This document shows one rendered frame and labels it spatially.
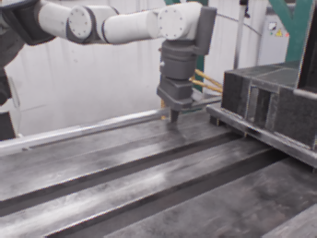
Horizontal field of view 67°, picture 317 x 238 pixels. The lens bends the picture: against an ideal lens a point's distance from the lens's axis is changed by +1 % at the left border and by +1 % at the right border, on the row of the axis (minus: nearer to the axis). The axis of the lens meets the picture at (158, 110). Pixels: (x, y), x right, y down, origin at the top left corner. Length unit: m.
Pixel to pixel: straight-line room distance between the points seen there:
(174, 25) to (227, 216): 0.35
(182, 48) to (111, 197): 0.33
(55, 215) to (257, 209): 0.29
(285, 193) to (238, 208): 0.09
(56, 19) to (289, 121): 0.63
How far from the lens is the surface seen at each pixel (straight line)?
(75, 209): 0.39
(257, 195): 0.42
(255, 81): 0.53
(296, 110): 0.49
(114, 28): 0.62
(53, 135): 0.55
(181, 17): 0.49
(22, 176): 0.52
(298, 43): 1.79
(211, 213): 0.38
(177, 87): 0.56
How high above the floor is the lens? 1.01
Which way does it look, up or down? 22 degrees down
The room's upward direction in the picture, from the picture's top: straight up
